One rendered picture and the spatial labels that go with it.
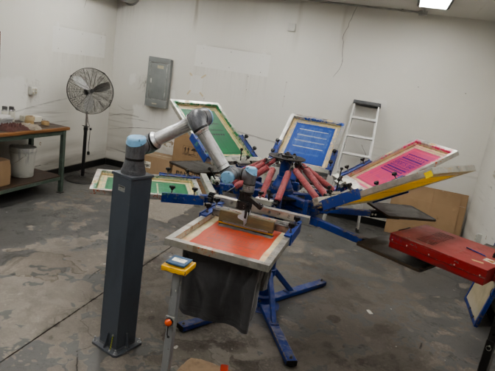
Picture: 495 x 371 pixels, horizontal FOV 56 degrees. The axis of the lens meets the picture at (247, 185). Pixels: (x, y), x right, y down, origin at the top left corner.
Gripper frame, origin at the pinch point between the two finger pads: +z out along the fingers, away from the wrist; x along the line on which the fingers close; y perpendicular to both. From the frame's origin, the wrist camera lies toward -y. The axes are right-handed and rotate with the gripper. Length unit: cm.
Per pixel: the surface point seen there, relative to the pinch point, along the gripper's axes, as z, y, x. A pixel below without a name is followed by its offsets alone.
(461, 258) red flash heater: -11, -123, 2
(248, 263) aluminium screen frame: 3, -19, 53
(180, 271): 6, 8, 76
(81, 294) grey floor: 101, 132, -26
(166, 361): 59, 11, 72
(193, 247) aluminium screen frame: 3, 12, 53
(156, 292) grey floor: 100, 84, -61
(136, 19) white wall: -144, 344, -420
